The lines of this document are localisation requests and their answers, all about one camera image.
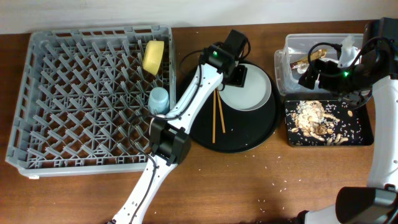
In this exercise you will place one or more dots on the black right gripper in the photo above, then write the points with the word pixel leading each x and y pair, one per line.
pixel 329 68

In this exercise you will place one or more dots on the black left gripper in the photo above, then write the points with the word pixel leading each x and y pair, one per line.
pixel 240 76

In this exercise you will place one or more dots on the gold snack wrapper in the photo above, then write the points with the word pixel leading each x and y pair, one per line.
pixel 304 61

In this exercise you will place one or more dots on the pale grey plate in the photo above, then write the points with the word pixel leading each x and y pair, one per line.
pixel 254 94

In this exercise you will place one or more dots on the wooden chopstick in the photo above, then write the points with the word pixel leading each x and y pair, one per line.
pixel 214 117
pixel 221 111

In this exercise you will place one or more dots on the light blue cup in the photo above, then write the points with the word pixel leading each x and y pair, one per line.
pixel 158 102

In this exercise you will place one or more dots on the yellow bowl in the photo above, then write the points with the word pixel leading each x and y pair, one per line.
pixel 153 56

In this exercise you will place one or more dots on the pink cup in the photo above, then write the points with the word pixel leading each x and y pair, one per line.
pixel 158 116

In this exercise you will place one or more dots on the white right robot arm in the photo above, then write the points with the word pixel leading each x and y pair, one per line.
pixel 372 72

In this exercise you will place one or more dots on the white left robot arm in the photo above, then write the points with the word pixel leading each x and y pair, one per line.
pixel 169 134

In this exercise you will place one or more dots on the clear plastic waste bin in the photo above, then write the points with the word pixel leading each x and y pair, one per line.
pixel 296 47

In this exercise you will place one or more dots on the black rectangular waste tray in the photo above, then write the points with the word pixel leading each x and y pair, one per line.
pixel 356 123

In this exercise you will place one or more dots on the grey dishwasher rack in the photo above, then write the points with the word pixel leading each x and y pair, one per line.
pixel 80 90

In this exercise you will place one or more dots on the food scraps pile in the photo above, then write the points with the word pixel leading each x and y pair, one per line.
pixel 312 125

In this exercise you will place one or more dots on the round black tray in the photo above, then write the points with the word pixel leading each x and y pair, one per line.
pixel 244 129

